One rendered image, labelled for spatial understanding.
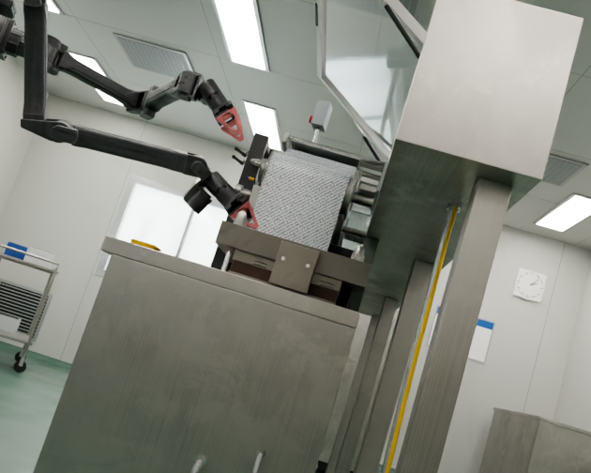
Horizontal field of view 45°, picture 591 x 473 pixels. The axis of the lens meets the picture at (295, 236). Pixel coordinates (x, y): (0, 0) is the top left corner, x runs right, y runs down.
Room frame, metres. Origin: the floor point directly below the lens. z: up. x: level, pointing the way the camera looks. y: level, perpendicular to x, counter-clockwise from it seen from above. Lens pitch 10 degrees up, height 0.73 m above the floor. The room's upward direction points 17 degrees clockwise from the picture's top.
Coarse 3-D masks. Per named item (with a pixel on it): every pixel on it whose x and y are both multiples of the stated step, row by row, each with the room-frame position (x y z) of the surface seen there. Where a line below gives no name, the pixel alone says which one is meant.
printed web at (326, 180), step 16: (272, 160) 2.02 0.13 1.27; (288, 160) 2.02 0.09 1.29; (304, 160) 2.04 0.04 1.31; (320, 160) 2.26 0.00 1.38; (272, 176) 2.01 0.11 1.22; (288, 176) 2.01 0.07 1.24; (304, 176) 2.01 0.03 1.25; (320, 176) 2.00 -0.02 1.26; (336, 176) 2.00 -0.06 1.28; (304, 192) 2.00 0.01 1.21; (320, 192) 2.00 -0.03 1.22; (336, 192) 2.00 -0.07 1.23; (336, 224) 2.11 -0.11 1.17
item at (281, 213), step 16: (272, 192) 2.01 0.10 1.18; (288, 192) 2.01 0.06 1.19; (256, 208) 2.02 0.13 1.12; (272, 208) 2.01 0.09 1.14; (288, 208) 2.01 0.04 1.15; (304, 208) 2.00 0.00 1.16; (320, 208) 2.00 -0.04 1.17; (336, 208) 1.99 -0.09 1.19; (272, 224) 2.01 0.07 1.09; (288, 224) 2.01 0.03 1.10; (304, 224) 2.00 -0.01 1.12; (320, 224) 2.00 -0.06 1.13; (304, 240) 2.00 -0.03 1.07; (320, 240) 2.00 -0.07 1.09
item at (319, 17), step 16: (320, 0) 2.30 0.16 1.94; (384, 0) 1.85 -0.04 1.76; (320, 16) 2.41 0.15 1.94; (400, 16) 1.86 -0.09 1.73; (320, 32) 2.53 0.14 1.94; (416, 32) 1.85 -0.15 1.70; (320, 48) 2.67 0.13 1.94; (416, 48) 1.83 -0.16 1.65; (320, 64) 2.82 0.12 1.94; (336, 96) 2.94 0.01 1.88; (352, 112) 2.93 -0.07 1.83; (368, 144) 2.96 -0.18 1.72
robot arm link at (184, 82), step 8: (184, 72) 2.09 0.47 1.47; (176, 80) 2.13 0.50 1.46; (184, 80) 2.09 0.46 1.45; (192, 80) 2.09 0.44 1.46; (152, 88) 2.41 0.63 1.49; (160, 88) 2.27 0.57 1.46; (168, 88) 2.19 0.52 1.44; (176, 88) 2.10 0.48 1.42; (184, 88) 2.09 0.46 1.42; (192, 88) 2.10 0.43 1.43; (152, 96) 2.34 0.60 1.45; (160, 96) 2.26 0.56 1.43; (168, 96) 2.22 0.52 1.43; (176, 96) 2.16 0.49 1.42; (144, 104) 2.40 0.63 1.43; (152, 104) 2.37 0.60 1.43; (160, 104) 2.34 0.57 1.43; (168, 104) 2.31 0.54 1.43; (144, 112) 2.41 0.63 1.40; (152, 112) 2.41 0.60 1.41
